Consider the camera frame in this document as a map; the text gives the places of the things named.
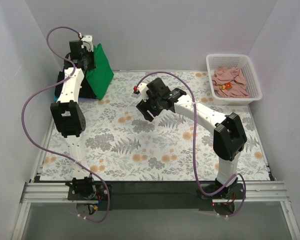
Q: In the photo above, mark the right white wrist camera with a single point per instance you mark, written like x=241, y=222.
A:
x=141, y=89

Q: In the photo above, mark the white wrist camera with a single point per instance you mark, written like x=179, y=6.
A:
x=86, y=42
x=141, y=89

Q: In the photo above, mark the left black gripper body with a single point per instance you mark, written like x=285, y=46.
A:
x=89, y=63

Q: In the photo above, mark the folded black t shirt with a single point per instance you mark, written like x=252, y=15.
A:
x=74, y=88

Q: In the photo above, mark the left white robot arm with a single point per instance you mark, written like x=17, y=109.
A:
x=69, y=118

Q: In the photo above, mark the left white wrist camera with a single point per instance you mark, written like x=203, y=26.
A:
x=86, y=42

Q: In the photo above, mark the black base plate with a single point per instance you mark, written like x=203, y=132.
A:
x=159, y=195

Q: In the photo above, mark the white plastic basket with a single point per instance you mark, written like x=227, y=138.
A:
x=213, y=61

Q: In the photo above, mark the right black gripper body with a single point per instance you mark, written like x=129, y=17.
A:
x=145, y=110

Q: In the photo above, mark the green t shirt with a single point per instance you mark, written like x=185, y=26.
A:
x=100, y=78

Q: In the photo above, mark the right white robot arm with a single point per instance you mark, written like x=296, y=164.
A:
x=229, y=136

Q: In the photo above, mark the floral table mat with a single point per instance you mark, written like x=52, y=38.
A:
x=122, y=146

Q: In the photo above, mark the pink t shirt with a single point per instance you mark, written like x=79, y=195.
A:
x=230, y=83

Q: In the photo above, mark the aluminium frame rail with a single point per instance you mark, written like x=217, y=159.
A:
x=269, y=191

